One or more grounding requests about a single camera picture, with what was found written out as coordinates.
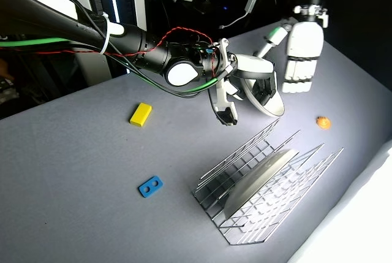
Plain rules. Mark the yellow rectangular block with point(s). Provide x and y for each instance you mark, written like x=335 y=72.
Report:
x=141 y=114

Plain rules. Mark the blue block with two holes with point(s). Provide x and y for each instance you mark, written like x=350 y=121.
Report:
x=142 y=191

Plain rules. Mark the white plate with dark rim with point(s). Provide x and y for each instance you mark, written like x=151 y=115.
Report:
x=275 y=106
x=254 y=180

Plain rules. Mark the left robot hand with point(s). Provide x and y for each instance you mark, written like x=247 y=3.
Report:
x=304 y=42

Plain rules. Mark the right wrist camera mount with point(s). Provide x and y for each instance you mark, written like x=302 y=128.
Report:
x=225 y=106

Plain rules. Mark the small orange shell-shaped toy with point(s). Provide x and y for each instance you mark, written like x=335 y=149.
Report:
x=323 y=123

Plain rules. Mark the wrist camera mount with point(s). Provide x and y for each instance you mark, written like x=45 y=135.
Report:
x=225 y=106
x=324 y=17

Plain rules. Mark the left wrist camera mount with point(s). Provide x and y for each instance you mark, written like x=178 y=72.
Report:
x=324 y=17

